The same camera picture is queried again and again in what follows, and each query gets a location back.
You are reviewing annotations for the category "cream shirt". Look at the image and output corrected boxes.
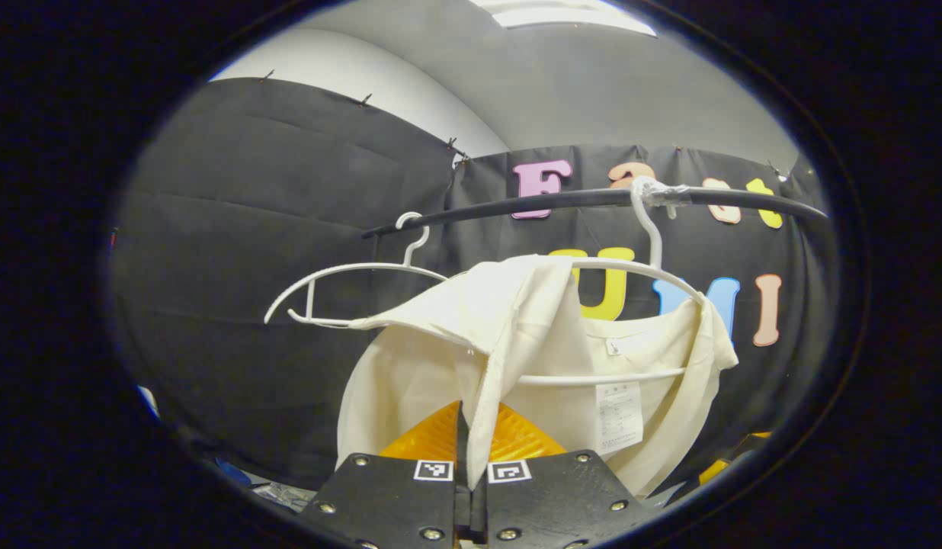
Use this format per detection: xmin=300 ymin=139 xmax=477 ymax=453
xmin=335 ymin=254 xmax=740 ymax=500

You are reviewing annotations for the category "black backdrop cloth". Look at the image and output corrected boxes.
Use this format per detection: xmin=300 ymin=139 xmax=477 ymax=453
xmin=109 ymin=76 xmax=834 ymax=493

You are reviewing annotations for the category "white plastic hanger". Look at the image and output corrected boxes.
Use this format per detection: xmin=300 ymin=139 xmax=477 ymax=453
xmin=264 ymin=212 xmax=449 ymax=330
xmin=517 ymin=175 xmax=707 ymax=387

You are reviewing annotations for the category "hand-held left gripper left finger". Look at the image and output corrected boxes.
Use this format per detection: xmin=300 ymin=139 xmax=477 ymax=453
xmin=297 ymin=400 xmax=472 ymax=549

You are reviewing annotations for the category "large ceiling light panel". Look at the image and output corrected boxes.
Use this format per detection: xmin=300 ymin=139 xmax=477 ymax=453
xmin=471 ymin=0 xmax=658 ymax=37

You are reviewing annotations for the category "blue object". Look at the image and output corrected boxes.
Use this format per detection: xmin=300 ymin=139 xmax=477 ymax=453
xmin=216 ymin=457 xmax=252 ymax=487

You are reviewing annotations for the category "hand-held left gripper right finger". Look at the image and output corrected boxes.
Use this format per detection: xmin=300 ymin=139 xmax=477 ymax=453
xmin=471 ymin=404 xmax=655 ymax=549

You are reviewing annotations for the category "black metal clothes rack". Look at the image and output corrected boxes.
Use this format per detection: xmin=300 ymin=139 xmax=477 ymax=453
xmin=362 ymin=187 xmax=830 ymax=239

